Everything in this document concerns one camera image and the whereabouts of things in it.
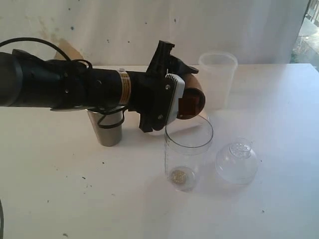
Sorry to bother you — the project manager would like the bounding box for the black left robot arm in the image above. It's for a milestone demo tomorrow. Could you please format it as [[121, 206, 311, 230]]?
[[0, 41, 205, 132]]

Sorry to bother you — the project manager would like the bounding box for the clear shaker cup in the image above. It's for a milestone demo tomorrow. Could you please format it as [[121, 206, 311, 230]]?
[[164, 115, 214, 192]]

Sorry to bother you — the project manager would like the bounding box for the clear dome shaker lid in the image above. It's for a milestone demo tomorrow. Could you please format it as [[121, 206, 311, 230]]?
[[215, 137, 258, 185]]

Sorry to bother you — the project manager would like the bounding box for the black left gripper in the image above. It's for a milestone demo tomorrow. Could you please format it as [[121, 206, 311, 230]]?
[[128, 40, 199, 132]]

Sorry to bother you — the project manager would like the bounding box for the brown wooden cup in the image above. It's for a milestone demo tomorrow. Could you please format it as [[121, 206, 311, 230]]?
[[177, 74, 206, 120]]

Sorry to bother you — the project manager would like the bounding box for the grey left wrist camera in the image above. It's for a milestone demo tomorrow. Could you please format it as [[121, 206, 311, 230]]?
[[165, 73, 185, 125]]

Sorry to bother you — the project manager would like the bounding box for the translucent plastic container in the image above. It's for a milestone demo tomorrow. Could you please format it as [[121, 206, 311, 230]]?
[[198, 51, 238, 111]]

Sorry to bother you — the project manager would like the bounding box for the stainless steel tumbler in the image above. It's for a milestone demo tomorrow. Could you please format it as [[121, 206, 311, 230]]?
[[87, 110, 124, 147]]

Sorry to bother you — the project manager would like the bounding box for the gold foil coin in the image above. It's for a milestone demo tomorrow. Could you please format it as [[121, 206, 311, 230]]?
[[170, 169, 187, 185]]

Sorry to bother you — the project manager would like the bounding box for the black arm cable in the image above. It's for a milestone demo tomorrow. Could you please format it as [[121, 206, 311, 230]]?
[[0, 37, 125, 130]]

